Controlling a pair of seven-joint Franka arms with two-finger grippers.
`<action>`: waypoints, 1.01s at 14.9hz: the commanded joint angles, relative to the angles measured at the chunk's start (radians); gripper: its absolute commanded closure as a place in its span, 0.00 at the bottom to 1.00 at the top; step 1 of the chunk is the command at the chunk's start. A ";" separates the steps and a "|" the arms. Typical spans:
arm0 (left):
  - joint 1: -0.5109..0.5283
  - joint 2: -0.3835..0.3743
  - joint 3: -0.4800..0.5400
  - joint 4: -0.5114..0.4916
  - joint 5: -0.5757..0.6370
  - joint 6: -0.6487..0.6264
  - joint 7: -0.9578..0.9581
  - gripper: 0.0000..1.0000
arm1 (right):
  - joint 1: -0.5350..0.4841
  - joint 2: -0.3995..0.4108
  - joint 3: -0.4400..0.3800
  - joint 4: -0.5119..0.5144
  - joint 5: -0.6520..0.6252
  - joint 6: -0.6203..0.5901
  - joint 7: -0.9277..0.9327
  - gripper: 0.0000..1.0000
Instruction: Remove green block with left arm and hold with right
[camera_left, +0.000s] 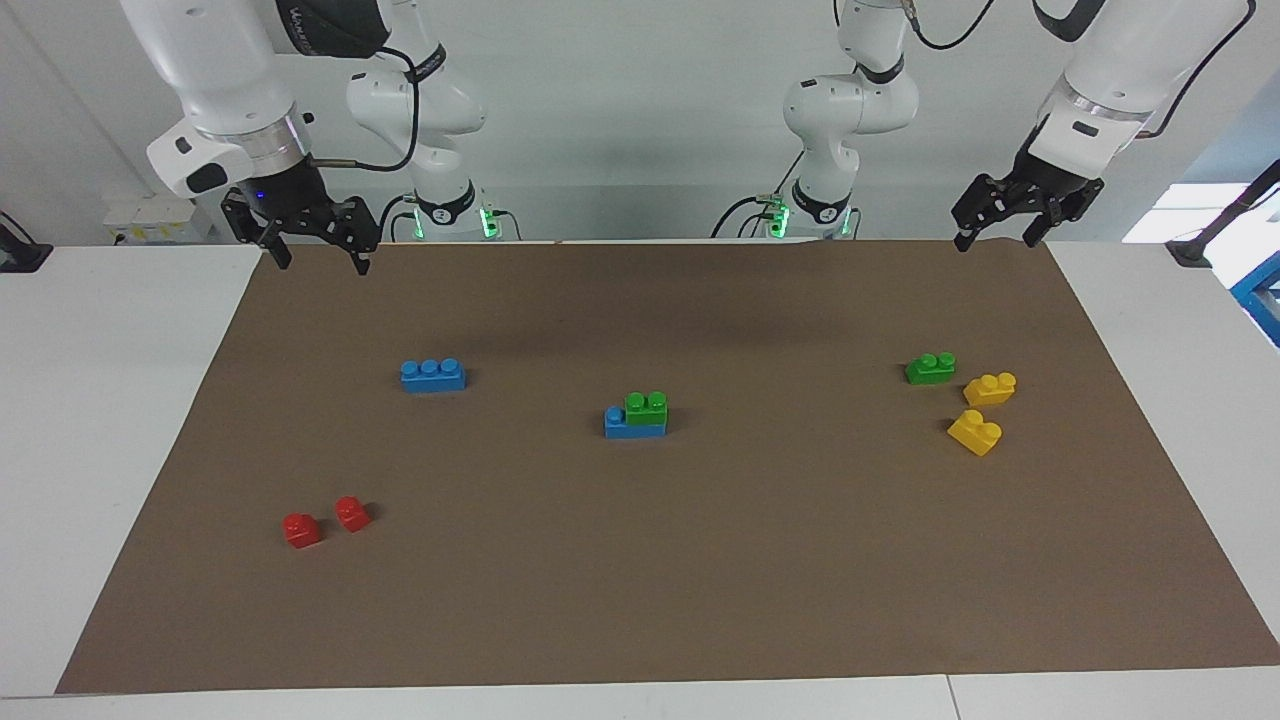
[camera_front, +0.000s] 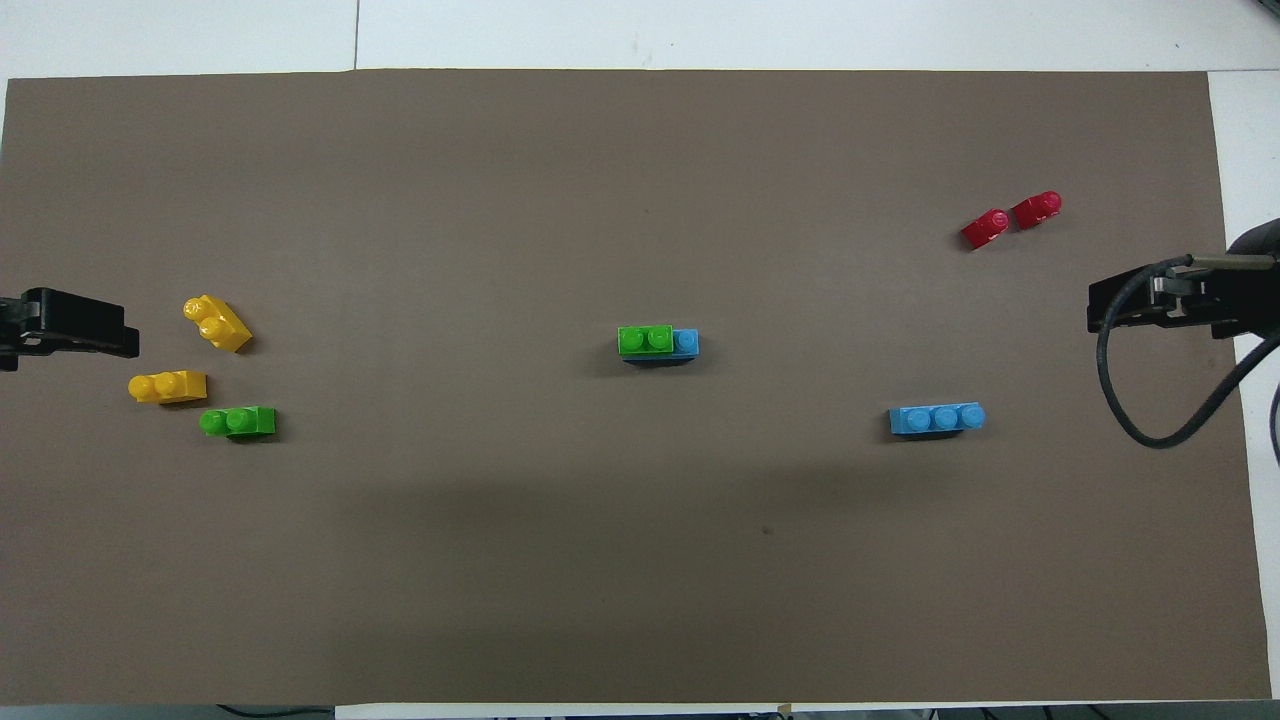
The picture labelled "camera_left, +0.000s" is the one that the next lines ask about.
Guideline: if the blue three-stud block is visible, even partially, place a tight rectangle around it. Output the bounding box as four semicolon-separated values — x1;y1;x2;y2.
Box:
400;358;467;394
604;405;668;440

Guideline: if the yellow two-stud block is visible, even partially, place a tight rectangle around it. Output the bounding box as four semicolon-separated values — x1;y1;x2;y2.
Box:
947;409;1004;458
963;372;1018;407

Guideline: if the black table clamp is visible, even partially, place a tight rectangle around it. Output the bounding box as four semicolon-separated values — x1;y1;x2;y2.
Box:
0;210;54;274

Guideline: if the brown paper mat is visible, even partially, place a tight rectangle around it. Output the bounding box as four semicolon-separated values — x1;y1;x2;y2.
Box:
55;238;1280;695

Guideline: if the black right base cable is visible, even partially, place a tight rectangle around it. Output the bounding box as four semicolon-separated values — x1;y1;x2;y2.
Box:
377;193;417;243

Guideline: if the black base cable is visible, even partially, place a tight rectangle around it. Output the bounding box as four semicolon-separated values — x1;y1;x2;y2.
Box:
377;193;417;243
711;150;806;240

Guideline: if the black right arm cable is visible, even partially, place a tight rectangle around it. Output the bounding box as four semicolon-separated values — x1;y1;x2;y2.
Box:
308;45;421;173

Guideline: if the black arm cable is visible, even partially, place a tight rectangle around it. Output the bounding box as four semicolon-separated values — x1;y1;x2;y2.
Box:
308;45;421;173
903;0;1257;141

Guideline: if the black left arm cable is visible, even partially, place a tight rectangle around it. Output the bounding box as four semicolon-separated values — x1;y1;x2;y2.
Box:
903;0;1257;141

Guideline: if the black left base cable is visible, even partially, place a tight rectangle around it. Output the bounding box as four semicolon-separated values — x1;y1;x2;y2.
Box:
711;150;806;240

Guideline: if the blue frame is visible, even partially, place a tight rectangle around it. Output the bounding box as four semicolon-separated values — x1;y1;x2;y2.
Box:
1229;250;1280;347

